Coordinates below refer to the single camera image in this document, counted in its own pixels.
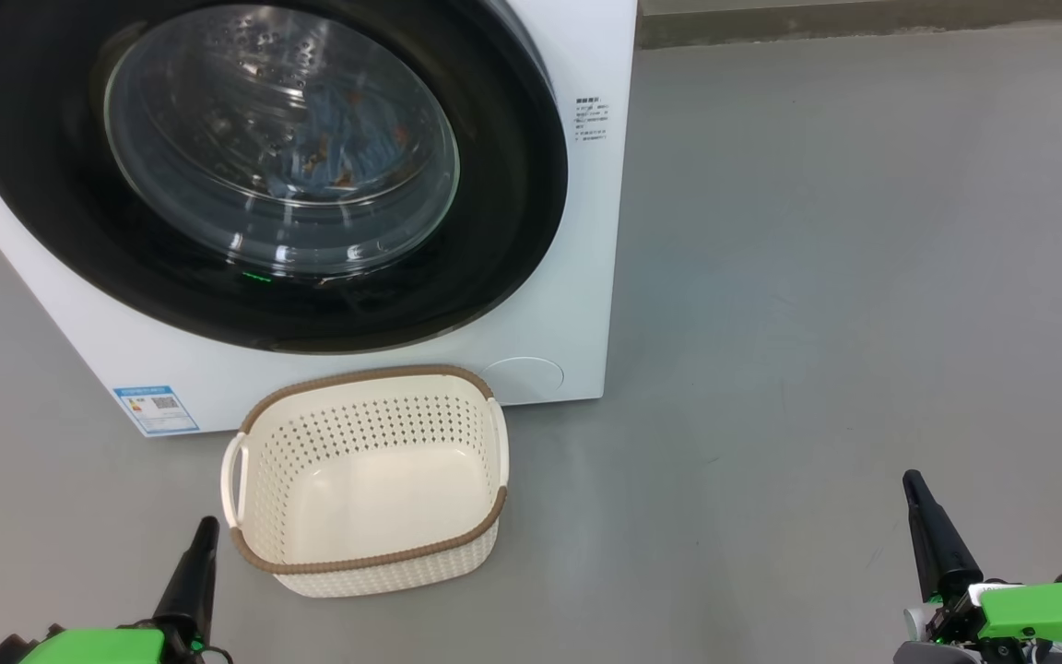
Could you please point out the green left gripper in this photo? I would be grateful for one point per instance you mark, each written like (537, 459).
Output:
(98, 647)

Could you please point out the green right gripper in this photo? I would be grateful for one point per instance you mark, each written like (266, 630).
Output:
(1038, 613)

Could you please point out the dark round glass washer door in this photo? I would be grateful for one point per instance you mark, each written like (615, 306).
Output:
(494, 231)

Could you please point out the large blue bear-print garment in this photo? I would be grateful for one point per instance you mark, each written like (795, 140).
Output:
(347, 138)

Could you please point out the cream perforated plastic laundry basket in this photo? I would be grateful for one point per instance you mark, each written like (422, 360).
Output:
(374, 498)

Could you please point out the white front-load washing machine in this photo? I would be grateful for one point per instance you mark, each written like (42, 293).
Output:
(577, 277)

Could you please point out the blue energy label sticker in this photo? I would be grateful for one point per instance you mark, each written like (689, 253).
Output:
(156, 409)

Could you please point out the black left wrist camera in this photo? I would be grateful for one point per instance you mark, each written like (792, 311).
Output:
(10, 650)

